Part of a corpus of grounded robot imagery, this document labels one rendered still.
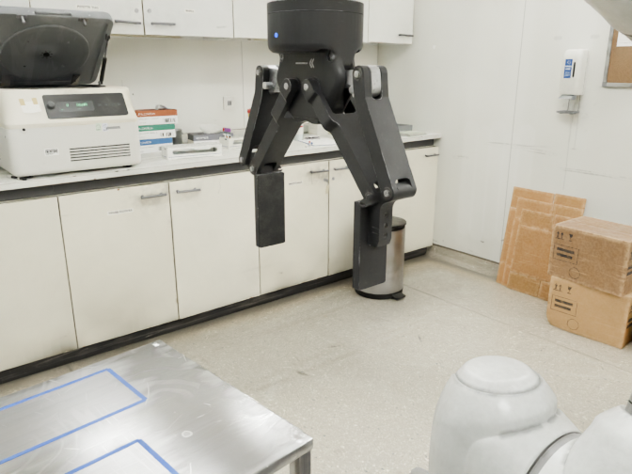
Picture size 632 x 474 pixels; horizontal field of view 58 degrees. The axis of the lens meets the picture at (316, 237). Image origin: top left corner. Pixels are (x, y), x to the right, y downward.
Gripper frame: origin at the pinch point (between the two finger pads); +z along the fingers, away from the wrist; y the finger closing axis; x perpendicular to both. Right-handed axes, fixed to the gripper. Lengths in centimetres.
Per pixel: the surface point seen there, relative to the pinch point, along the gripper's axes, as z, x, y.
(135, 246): 68, -67, 219
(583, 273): 85, -246, 86
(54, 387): 38, 10, 59
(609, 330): 112, -248, 70
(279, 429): 38.0, -13.2, 24.8
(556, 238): 71, -247, 103
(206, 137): 24, -127, 255
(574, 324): 115, -247, 88
